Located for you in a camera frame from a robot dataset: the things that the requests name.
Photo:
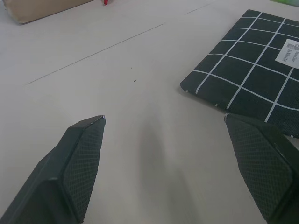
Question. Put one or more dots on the dark green checked pouch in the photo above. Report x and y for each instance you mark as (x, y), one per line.
(247, 70)

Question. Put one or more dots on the red pen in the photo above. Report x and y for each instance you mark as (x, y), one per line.
(105, 2)

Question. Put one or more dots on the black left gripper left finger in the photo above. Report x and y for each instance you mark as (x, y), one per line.
(70, 163)

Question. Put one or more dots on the green object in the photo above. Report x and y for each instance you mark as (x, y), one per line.
(288, 1)

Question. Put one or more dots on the brown cardboard box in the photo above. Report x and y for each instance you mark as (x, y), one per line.
(35, 10)

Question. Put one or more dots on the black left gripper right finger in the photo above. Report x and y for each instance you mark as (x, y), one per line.
(264, 163)

